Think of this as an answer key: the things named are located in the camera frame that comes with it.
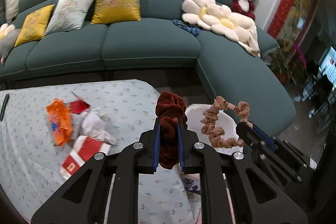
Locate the tan dotted scrunchie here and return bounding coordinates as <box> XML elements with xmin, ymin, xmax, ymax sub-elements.
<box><xmin>201</xmin><ymin>96</ymin><xmax>253</xmax><ymax>148</ymax></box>

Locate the small yellow embroidered cushion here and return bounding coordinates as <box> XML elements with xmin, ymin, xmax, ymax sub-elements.
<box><xmin>14</xmin><ymin>5</ymin><xmax>54</xmax><ymax>47</ymax></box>

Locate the orange plastic bag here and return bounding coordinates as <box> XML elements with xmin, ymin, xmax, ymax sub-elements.
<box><xmin>46</xmin><ymin>98</ymin><xmax>72</xmax><ymax>146</ymax></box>

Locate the black remote control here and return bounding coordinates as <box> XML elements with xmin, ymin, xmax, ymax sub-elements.
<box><xmin>0</xmin><ymin>93</ymin><xmax>10</xmax><ymax>121</ymax></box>

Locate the red white paper cup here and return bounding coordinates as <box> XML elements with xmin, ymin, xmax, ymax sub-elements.
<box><xmin>60</xmin><ymin>135</ymin><xmax>111</xmax><ymax>180</ymax></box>

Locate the dark red velvet scrunchie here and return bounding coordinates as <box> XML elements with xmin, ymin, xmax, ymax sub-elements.
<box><xmin>155</xmin><ymin>92</ymin><xmax>187</xmax><ymax>169</ymax></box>

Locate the dark green sectional sofa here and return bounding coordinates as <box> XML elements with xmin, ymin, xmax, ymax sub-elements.
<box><xmin>1</xmin><ymin>0</ymin><xmax>296</xmax><ymax>136</ymax></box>

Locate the red paper packet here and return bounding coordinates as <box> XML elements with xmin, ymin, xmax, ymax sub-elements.
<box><xmin>68</xmin><ymin>91</ymin><xmax>91</xmax><ymax>114</ymax></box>

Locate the white cloth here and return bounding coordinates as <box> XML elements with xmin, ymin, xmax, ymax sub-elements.
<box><xmin>80</xmin><ymin>109</ymin><xmax>118</xmax><ymax>145</ymax></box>

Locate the floral white tablecloth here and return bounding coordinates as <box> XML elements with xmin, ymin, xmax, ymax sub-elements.
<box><xmin>1</xmin><ymin>80</ymin><xmax>201</xmax><ymax>223</ymax></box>

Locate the small white flower plush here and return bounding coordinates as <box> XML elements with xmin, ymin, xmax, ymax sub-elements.
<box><xmin>0</xmin><ymin>23</ymin><xmax>15</xmax><ymax>40</ymax></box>

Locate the grey embroidered cushion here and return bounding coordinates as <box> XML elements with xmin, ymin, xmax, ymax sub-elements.
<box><xmin>45</xmin><ymin>0</ymin><xmax>94</xmax><ymax>35</ymax></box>

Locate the white trash bag bin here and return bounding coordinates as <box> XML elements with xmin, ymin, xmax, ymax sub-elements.
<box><xmin>185</xmin><ymin>104</ymin><xmax>243</xmax><ymax>155</ymax></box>

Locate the blue patterned cloth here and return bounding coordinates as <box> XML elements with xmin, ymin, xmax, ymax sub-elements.
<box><xmin>173</xmin><ymin>19</ymin><xmax>201</xmax><ymax>37</ymax></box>

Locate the potted plant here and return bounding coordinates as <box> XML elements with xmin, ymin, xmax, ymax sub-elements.
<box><xmin>268</xmin><ymin>40</ymin><xmax>305</xmax><ymax>85</ymax></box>

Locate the white flower cushion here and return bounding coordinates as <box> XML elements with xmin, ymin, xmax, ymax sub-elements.
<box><xmin>181</xmin><ymin>0</ymin><xmax>224</xmax><ymax>31</ymax></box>
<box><xmin>211</xmin><ymin>5</ymin><xmax>245</xmax><ymax>42</ymax></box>

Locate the grey plush toy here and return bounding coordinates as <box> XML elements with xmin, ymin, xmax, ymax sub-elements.
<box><xmin>0</xmin><ymin>29</ymin><xmax>21</xmax><ymax>65</ymax></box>

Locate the large yellow embroidered cushion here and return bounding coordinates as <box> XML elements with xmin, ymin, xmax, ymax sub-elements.
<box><xmin>91</xmin><ymin>0</ymin><xmax>141</xmax><ymax>24</ymax></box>

